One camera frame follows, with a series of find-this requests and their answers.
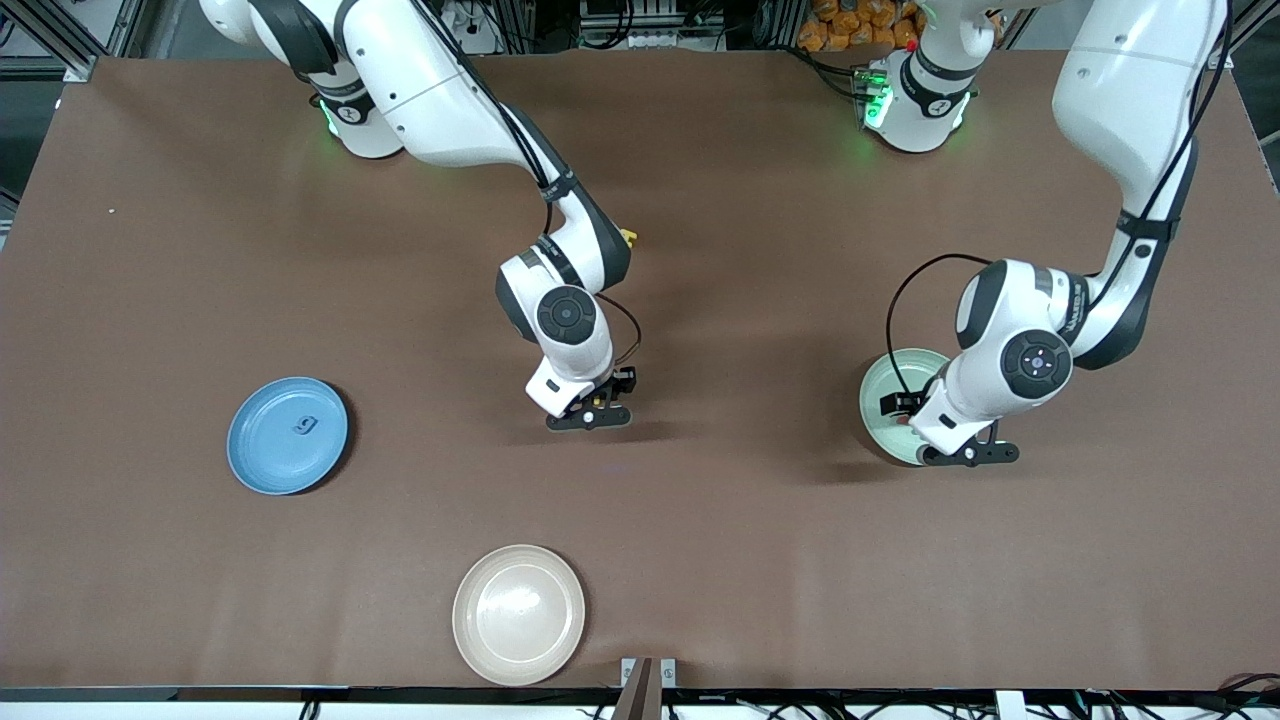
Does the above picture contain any black looped floor cable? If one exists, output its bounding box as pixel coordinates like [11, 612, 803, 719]
[1215, 674, 1280, 703]

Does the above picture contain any pale green plate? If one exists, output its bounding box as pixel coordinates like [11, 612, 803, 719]
[858, 347, 951, 468]

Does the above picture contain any beige plate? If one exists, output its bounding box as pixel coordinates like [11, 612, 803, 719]
[452, 544, 587, 687]

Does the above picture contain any white power strip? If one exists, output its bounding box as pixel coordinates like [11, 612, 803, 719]
[445, 0, 501, 53]

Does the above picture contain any aluminium frame post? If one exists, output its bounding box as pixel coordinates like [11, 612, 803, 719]
[0, 0, 106, 83]
[1225, 0, 1280, 71]

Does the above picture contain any blue plate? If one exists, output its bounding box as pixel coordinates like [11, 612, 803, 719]
[226, 376, 350, 497]

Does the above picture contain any dark electronics rack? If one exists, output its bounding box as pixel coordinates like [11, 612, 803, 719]
[578, 0, 723, 51]

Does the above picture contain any metal mount bracket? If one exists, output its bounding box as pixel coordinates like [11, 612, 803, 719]
[612, 657, 678, 720]

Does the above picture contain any orange packets pile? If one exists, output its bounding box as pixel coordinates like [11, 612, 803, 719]
[797, 0, 926, 53]

